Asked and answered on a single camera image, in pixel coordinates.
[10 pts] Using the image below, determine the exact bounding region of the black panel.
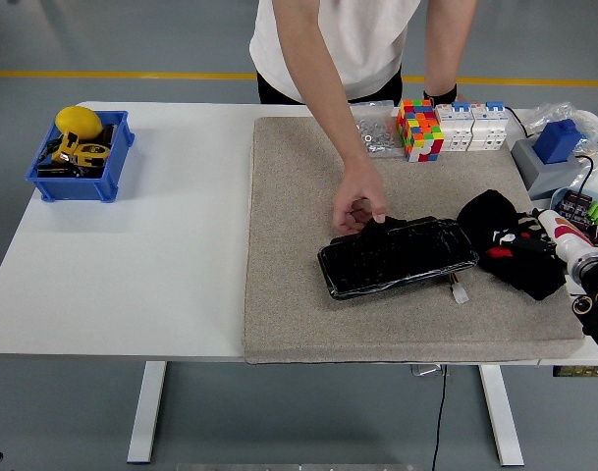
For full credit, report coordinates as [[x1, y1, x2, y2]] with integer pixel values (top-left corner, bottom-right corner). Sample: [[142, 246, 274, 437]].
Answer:
[[316, 215, 480, 300]]

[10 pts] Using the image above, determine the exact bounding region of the white table leg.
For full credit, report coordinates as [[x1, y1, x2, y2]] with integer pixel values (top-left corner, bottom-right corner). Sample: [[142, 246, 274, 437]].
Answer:
[[477, 365, 525, 467], [126, 361, 168, 465]]

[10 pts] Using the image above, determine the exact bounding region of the grey-brown felt mat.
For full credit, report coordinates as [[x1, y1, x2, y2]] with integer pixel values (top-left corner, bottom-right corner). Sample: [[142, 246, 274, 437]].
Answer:
[[243, 115, 586, 367]]

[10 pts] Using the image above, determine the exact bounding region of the person's right hand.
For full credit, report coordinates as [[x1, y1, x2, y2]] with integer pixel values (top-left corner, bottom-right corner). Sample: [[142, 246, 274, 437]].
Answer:
[[331, 159, 389, 236]]

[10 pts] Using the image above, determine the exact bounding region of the clear bag of metal nuts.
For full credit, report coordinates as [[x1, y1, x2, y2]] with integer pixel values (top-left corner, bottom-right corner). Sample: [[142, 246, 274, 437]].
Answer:
[[348, 100, 407, 161]]

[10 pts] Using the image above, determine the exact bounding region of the white wire connector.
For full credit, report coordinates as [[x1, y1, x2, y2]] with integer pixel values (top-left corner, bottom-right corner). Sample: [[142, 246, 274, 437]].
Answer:
[[448, 277, 469, 305]]

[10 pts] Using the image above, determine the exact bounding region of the white circuit breaker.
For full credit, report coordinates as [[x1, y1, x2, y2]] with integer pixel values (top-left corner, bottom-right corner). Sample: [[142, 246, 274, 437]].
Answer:
[[434, 101, 476, 153], [471, 100, 510, 152]]

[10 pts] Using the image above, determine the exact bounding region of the grey plastic base block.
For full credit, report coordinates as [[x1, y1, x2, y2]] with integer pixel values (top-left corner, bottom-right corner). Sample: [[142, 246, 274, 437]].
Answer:
[[511, 137, 594, 201]]

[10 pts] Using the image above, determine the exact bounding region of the yellow tape measure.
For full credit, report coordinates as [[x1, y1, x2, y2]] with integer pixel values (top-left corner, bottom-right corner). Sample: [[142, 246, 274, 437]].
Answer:
[[50, 131, 111, 168]]

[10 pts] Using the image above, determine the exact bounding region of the yellow lemon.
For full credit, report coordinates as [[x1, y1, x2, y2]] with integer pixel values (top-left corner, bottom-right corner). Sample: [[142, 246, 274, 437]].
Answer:
[[54, 105, 104, 141]]

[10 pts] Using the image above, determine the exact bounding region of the black hanging cable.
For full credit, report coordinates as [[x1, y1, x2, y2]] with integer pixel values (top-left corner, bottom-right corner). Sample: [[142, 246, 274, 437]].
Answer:
[[430, 365, 450, 471]]

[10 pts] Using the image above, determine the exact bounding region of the blue plastic bin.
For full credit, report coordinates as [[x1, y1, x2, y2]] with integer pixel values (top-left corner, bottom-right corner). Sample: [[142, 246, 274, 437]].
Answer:
[[24, 110, 136, 204]]

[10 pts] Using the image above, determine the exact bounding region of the blue plastic block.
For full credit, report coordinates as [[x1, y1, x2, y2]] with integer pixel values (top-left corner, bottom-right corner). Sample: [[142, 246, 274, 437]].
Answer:
[[532, 119, 585, 166]]

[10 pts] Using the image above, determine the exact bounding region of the black rag with red tag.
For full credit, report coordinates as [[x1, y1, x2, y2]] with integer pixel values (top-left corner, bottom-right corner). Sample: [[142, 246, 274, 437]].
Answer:
[[456, 189, 569, 302]]

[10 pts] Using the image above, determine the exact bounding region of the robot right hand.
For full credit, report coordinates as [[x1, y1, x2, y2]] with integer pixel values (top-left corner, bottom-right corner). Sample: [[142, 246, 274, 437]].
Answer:
[[492, 209, 598, 266]]

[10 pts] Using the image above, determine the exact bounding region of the multicoloured cube puzzle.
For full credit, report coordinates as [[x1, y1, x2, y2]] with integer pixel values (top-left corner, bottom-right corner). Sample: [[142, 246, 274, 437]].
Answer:
[[395, 98, 446, 164]]

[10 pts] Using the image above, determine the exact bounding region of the person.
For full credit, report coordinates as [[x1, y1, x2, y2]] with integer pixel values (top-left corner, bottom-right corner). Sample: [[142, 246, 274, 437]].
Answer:
[[248, 0, 479, 236]]

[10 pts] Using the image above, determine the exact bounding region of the metal bracket under table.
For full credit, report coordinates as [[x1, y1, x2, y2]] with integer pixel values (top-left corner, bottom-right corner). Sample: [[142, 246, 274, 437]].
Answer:
[[409, 363, 451, 378]]

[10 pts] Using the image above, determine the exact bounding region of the table height control panel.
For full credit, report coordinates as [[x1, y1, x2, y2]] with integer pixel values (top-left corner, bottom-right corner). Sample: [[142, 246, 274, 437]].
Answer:
[[552, 365, 598, 379]]

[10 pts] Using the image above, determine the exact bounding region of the black wrist watch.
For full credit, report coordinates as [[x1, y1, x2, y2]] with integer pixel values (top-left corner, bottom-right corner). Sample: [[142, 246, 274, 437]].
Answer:
[[422, 83, 460, 105]]

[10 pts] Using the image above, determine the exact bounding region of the crumpled clear plastic bag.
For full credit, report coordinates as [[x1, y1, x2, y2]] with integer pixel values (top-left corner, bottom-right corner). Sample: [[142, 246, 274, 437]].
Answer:
[[526, 100, 598, 163]]

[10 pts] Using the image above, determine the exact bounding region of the thin black cable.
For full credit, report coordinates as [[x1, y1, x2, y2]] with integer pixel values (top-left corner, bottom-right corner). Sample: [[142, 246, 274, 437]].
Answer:
[[503, 105, 597, 197]]

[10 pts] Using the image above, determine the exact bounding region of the light blue plastic bowl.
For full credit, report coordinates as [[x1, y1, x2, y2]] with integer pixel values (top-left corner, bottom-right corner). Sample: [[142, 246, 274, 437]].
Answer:
[[547, 185, 598, 246]]

